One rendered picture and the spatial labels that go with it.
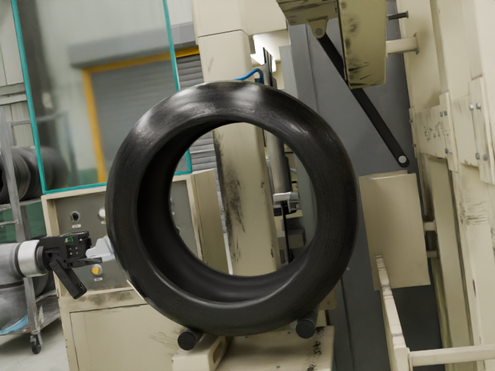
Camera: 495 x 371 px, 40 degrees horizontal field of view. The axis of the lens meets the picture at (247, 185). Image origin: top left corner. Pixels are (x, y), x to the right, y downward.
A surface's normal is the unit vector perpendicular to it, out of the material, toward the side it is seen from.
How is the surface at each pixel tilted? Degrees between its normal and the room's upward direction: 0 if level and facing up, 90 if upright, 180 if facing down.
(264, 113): 81
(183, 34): 90
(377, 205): 90
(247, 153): 90
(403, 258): 90
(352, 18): 162
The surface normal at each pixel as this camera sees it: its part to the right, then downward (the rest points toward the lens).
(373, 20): 0.09, 0.96
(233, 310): -0.13, 0.25
